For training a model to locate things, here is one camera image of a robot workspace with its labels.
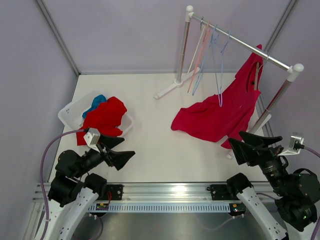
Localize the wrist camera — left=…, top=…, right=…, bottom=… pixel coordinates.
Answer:
left=279, top=132, right=305, bottom=156
left=83, top=128, right=101, bottom=153

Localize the grey clothes hanger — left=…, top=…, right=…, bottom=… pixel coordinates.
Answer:
left=253, top=52, right=270, bottom=91

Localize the cream wire hanger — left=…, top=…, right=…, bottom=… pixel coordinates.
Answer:
left=187, top=16, right=205, bottom=74

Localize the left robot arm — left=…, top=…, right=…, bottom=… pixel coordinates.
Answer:
left=34, top=128, right=135, bottom=240

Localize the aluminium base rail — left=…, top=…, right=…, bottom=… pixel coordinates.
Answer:
left=31, top=182, right=278, bottom=203

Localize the pink wire hanger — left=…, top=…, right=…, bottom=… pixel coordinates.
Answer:
left=187, top=22, right=210, bottom=93

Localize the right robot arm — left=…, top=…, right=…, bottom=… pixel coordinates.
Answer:
left=226, top=131, right=320, bottom=240

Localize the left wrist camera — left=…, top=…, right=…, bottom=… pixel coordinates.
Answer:
left=83, top=128, right=101, bottom=153

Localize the crimson t shirt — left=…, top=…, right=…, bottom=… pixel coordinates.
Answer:
left=171, top=53, right=263, bottom=143

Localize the teal garment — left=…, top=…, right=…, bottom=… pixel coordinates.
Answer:
left=82, top=94, right=107, bottom=119

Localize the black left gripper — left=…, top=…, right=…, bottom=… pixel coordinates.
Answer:
left=73, top=132, right=135, bottom=179

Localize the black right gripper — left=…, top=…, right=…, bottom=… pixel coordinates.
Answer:
left=228, top=129, right=289, bottom=195

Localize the white slotted cable duct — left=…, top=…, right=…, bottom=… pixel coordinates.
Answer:
left=88, top=202, right=246, bottom=213

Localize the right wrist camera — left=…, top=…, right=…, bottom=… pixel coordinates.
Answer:
left=279, top=132, right=305, bottom=156

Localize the white laundry basket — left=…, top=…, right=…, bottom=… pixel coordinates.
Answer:
left=58, top=90, right=134, bottom=137

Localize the red garment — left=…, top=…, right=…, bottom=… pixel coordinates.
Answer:
left=81, top=96, right=127, bottom=137

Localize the white clothes rack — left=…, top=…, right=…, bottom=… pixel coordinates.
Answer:
left=154, top=0, right=304, bottom=137

